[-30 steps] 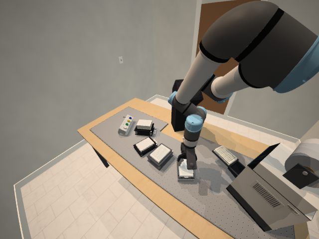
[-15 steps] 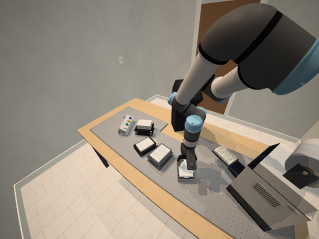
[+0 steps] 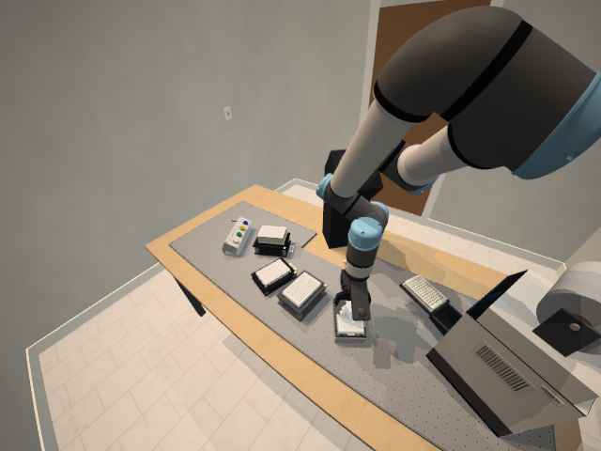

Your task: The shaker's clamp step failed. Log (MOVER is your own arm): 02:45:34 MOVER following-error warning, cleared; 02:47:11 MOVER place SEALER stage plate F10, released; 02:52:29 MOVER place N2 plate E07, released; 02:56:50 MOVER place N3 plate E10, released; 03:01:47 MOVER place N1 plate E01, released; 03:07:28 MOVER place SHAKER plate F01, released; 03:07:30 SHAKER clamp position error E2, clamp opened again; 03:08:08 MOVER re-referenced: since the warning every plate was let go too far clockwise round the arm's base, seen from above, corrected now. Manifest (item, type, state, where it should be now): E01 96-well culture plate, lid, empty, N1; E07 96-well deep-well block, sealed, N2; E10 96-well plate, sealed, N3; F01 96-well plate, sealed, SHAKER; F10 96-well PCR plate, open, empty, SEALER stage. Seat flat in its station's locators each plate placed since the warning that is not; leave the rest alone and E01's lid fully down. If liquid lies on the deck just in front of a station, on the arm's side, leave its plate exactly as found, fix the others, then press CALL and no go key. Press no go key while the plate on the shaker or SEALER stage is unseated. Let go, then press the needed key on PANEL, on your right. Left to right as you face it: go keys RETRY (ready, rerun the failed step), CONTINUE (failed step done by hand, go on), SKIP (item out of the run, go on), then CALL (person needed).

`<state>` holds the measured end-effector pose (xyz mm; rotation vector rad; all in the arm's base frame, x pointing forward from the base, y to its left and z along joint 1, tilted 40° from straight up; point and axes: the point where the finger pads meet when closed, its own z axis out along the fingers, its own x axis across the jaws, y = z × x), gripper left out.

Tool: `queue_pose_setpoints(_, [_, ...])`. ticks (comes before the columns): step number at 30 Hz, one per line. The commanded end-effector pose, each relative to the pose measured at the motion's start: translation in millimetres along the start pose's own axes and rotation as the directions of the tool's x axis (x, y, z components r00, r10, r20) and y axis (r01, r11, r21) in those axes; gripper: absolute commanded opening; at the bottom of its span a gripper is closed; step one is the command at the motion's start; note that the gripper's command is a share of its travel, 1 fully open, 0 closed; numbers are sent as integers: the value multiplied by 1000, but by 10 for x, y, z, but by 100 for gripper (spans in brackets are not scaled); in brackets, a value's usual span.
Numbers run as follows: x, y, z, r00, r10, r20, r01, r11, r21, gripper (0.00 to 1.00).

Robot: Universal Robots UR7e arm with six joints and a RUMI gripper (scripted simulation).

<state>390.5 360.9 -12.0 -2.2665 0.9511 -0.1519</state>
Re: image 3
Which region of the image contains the beige control panel with coloured buttons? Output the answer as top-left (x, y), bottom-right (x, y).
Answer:
top-left (222, 216), bottom-right (253, 256)

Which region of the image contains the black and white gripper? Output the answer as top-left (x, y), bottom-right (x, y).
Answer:
top-left (335, 269), bottom-right (371, 315)

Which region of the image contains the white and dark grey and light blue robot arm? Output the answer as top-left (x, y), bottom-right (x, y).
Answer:
top-left (316, 6), bottom-right (601, 278)

